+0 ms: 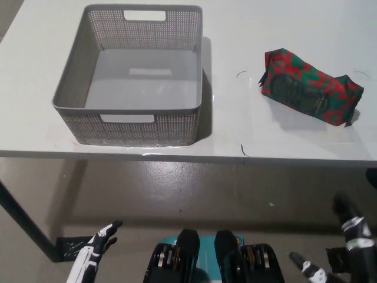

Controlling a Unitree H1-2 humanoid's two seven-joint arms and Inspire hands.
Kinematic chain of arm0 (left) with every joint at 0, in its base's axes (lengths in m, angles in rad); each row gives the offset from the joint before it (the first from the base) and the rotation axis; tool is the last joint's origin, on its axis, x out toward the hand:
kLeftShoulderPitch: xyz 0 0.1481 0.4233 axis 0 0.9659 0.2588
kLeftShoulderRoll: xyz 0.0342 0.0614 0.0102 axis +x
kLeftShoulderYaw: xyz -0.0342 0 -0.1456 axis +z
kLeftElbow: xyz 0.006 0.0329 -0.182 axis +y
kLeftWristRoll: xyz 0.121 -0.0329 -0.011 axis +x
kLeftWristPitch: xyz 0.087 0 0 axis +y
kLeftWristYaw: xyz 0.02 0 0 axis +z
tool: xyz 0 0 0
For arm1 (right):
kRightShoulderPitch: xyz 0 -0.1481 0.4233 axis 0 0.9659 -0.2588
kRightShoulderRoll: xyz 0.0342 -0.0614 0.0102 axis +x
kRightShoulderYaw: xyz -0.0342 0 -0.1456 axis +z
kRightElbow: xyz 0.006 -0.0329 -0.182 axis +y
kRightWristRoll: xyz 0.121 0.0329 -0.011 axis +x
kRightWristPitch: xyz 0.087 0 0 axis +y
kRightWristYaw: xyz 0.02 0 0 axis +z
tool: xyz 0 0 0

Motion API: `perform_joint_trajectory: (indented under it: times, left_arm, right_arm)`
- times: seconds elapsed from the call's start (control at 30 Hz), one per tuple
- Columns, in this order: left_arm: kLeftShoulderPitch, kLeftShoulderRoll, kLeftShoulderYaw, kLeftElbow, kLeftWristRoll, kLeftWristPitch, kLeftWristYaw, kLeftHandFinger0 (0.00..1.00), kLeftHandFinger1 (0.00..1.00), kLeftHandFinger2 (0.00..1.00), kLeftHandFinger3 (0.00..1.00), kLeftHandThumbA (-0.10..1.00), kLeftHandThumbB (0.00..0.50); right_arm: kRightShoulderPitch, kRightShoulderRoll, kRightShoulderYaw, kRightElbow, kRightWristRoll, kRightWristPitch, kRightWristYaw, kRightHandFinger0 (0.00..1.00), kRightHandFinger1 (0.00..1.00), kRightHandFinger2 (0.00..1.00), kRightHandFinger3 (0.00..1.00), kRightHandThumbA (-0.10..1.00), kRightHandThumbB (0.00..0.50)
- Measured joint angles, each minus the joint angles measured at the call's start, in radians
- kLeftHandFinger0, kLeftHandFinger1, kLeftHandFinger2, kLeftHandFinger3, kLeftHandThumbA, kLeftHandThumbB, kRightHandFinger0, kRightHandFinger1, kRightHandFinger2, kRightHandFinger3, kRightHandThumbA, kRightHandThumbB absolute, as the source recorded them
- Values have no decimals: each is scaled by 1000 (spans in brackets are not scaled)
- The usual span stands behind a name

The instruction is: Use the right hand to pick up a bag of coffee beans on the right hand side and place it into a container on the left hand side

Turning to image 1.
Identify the red green coffee bean bag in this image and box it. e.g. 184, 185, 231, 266
257, 48, 365, 128

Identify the black ribbed robot body block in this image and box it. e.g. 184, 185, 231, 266
214, 229, 286, 283
143, 228, 201, 283

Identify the black metal table leg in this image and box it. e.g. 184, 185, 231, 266
0, 179, 64, 263
366, 167, 377, 190

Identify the grey perforated plastic basket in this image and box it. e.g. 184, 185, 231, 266
51, 4, 204, 147

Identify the black ribbed robot right body block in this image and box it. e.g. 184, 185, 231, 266
214, 229, 286, 283

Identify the black ribbed robot left body block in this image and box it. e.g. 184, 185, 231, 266
143, 228, 201, 283

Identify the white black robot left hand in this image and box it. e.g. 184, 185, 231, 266
66, 219, 124, 283

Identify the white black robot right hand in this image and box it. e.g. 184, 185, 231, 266
289, 191, 377, 283

